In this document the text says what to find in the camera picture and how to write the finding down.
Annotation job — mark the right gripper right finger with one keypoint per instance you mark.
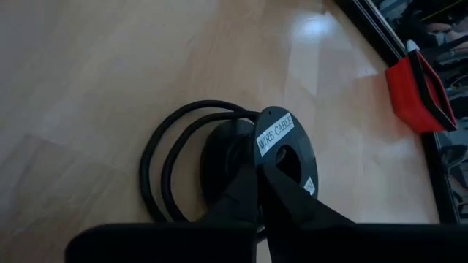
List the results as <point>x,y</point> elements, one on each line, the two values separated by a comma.
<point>292,208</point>

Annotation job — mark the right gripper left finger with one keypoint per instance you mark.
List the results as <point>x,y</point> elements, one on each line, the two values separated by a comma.
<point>241,197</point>

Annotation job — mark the red plastic bin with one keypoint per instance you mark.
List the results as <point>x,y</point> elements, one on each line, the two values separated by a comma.
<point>406,95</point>

